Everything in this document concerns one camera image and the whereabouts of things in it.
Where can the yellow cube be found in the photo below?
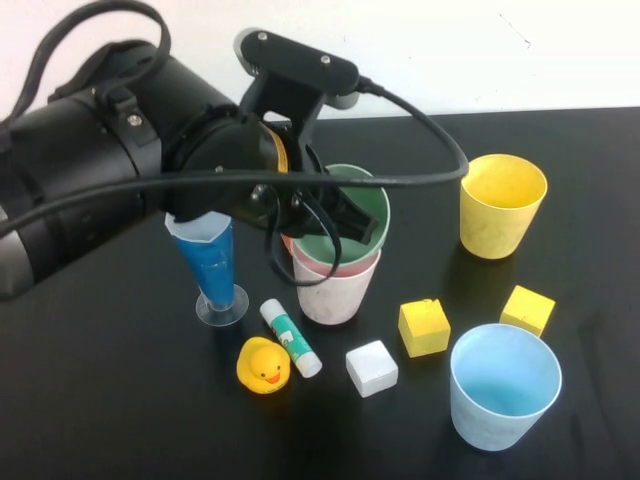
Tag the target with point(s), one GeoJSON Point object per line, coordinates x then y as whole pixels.
{"type": "Point", "coordinates": [527, 309]}

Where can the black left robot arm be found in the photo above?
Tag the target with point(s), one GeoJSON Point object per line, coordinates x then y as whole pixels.
{"type": "Point", "coordinates": [75, 165]}

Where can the light blue plastic cup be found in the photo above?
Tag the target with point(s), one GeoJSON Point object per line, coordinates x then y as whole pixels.
{"type": "Point", "coordinates": [485, 425]}

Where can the white cube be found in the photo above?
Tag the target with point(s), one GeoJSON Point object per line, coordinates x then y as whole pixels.
{"type": "Point", "coordinates": [372, 367]}

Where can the white green glue stick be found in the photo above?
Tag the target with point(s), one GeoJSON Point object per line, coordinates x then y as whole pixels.
{"type": "Point", "coordinates": [290, 337]}

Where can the green plastic cup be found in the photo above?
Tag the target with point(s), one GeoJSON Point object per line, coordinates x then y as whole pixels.
{"type": "Point", "coordinates": [320, 250]}

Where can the yellow plastic cup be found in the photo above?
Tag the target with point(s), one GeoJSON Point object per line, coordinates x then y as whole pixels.
{"type": "Point", "coordinates": [490, 230]}

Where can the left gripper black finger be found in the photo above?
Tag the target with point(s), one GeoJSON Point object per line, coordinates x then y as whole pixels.
{"type": "Point", "coordinates": [367, 227]}

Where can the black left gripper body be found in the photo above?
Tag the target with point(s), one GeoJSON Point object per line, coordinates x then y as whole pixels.
{"type": "Point", "coordinates": [235, 155]}

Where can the yellow rubber duck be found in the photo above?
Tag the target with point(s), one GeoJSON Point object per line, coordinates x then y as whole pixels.
{"type": "Point", "coordinates": [262, 367]}

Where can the grey wrist camera black mount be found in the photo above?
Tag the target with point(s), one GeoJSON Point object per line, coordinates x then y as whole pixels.
{"type": "Point", "coordinates": [300, 60]}

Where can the clear conical cup blue liner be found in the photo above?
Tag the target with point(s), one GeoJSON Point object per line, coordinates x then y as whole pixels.
{"type": "Point", "coordinates": [212, 270]}

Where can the yellow cube chipped corner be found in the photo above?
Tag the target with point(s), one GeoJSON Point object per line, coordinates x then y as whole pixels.
{"type": "Point", "coordinates": [424, 330]}

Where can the pink plastic cup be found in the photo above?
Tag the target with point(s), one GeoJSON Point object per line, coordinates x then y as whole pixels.
{"type": "Point", "coordinates": [327, 300]}

